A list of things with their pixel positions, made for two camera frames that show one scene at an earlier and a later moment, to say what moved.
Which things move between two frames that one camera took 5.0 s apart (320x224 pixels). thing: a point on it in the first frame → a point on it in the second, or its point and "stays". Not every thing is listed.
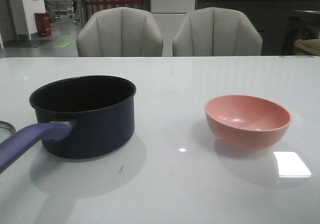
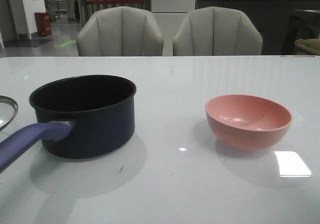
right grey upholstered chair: x=216 y=31 stays
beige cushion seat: x=312 y=46 stays
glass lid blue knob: x=6 y=131 → x=6 y=98
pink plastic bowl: x=246 y=123 stays
